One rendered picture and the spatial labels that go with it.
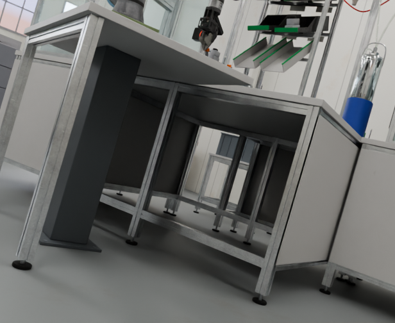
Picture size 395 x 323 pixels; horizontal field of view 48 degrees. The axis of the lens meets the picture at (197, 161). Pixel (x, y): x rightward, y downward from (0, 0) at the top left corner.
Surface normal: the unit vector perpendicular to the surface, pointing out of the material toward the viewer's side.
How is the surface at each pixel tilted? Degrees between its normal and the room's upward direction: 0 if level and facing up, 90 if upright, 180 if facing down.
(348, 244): 90
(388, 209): 90
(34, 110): 90
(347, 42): 90
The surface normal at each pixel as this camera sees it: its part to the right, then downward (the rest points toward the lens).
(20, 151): -0.52, -0.16
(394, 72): -0.79, -0.23
